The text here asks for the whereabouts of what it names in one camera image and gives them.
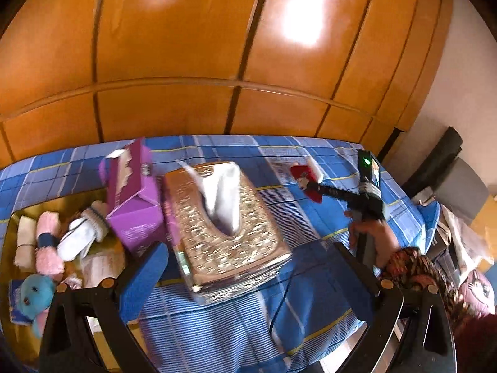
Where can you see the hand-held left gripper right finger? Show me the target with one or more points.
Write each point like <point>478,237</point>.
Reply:
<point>355,291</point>

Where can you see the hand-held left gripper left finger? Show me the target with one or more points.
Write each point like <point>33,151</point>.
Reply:
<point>145,279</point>

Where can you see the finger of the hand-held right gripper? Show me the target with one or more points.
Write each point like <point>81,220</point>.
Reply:
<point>334,192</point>

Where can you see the red plush toy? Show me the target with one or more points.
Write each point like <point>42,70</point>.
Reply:
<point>303,175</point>

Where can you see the white sock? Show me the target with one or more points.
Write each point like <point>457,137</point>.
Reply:
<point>73,243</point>

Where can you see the silver ornate tissue box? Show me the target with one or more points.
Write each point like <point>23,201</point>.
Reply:
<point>240,248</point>

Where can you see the blue plush toy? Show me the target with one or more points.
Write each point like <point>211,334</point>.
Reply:
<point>33,293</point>

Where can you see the gold tray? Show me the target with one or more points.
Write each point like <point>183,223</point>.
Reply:
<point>50,202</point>

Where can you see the person's right hand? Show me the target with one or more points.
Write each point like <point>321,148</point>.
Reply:
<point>384,241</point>

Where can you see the white plastic packet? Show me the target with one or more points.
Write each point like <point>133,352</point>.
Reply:
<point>101,268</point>

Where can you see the blue plaid bedsheet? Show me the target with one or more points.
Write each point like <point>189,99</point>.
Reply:
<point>271,163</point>

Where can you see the purple tissue box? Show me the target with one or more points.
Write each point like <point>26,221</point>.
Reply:
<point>132,209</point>

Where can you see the black chair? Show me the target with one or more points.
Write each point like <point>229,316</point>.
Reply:
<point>438,159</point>

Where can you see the grey chair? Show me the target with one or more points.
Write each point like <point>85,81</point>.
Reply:
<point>466,190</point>

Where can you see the pink rolled towel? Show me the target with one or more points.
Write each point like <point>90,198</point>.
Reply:
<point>48,256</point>

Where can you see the white bag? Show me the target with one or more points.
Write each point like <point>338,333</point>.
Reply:
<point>462,237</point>

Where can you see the white tissue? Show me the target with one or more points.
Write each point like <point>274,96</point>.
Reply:
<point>223,198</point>

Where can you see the cat print bag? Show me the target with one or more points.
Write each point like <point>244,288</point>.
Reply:
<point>479,291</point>

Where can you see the white rolled towel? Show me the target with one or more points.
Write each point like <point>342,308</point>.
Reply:
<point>25,237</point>

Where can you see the person's dark red clothing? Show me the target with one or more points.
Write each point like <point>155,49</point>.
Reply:
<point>477,342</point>

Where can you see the wooden wardrobe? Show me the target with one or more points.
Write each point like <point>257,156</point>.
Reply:
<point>174,27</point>

